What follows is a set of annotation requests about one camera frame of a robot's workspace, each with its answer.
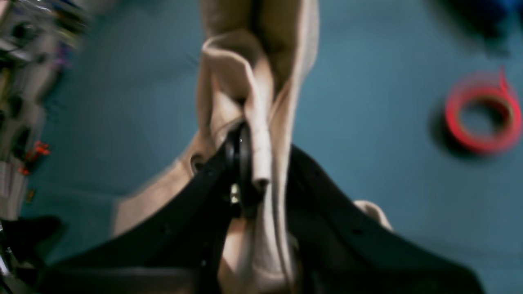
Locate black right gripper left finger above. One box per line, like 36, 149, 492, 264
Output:
36, 122, 262, 294

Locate red tape roll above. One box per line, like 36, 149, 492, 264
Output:
443, 68, 522, 156

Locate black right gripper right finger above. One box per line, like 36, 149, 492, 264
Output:
286, 146, 484, 294

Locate beige T-shirt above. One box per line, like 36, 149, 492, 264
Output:
111, 0, 393, 294

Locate blue table cloth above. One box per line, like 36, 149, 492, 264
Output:
21, 0, 523, 294

